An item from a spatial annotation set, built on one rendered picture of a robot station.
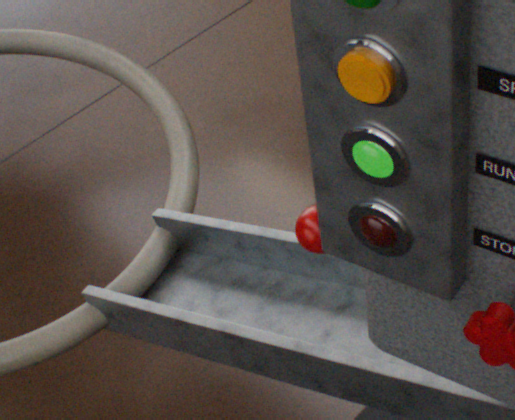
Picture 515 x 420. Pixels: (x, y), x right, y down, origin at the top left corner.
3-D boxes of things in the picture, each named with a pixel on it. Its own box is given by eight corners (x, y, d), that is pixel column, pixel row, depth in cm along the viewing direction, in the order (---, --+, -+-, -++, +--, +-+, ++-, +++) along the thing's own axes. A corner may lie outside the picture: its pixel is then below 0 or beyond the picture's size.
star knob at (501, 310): (562, 324, 54) (568, 276, 52) (528, 385, 52) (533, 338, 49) (495, 298, 56) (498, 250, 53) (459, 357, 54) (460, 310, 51)
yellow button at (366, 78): (400, 98, 47) (397, 52, 45) (388, 113, 46) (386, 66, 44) (349, 83, 48) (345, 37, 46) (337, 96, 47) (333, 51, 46)
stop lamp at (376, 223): (408, 243, 54) (407, 211, 53) (395, 261, 54) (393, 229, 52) (367, 227, 55) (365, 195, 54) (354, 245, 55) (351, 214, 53)
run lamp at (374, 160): (405, 172, 51) (404, 135, 49) (391, 191, 50) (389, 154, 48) (361, 157, 52) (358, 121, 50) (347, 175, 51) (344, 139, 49)
